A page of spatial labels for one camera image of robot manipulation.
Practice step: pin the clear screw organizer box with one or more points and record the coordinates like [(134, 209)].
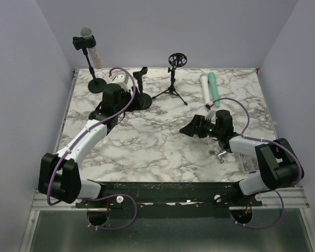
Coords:
[(248, 164)]

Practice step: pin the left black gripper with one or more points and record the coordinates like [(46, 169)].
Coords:
[(136, 104)]

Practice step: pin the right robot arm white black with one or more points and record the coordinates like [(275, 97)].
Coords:
[(278, 165)]

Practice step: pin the glitter silver mesh microphone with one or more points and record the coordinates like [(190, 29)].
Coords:
[(86, 34)]

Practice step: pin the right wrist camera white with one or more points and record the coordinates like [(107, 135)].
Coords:
[(209, 107)]

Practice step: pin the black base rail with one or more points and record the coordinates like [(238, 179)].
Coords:
[(153, 200)]

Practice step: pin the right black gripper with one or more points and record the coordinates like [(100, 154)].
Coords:
[(191, 129)]

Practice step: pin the white microphone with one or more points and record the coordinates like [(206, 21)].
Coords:
[(205, 88)]

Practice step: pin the chrome faucet fitting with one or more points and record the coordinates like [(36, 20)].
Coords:
[(219, 154)]

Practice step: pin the black tripod shock mount stand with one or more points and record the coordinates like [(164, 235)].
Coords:
[(176, 60)]

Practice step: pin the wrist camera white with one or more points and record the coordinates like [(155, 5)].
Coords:
[(122, 81), (209, 107)]

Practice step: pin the black round base clip stand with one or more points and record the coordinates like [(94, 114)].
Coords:
[(96, 85)]

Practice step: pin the mint green microphone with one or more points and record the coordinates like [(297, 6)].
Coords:
[(213, 85)]

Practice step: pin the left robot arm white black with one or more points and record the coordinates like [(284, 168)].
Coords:
[(59, 177)]

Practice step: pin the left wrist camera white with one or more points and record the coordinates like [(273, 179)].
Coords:
[(122, 81)]

